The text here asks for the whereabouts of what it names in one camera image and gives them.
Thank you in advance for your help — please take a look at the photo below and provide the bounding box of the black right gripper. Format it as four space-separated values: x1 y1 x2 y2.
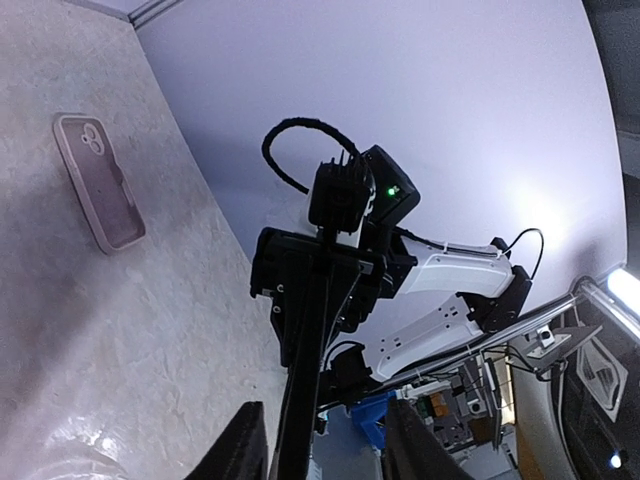
250 227 387 368

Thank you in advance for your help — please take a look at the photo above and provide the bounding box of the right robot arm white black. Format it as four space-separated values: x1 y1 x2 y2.
250 146 532 400

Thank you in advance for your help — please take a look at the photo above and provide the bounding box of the blue plastic part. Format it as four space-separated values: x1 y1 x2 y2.
350 391 396 450

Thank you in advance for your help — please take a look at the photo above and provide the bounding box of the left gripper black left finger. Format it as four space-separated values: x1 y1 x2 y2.
199 401 266 480

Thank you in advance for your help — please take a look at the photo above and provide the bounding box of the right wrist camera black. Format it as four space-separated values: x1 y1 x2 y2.
307 155 376 248

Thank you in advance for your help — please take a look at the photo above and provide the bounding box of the pink phone case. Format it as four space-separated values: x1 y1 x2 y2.
52 113 146 255

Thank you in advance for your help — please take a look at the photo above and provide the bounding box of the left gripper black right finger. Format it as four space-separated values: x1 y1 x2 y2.
382 398 472 480

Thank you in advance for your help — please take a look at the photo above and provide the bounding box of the right aluminium corner post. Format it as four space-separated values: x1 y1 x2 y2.
94 0 186 26

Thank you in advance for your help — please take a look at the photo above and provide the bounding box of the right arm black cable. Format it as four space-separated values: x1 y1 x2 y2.
260 117 364 196

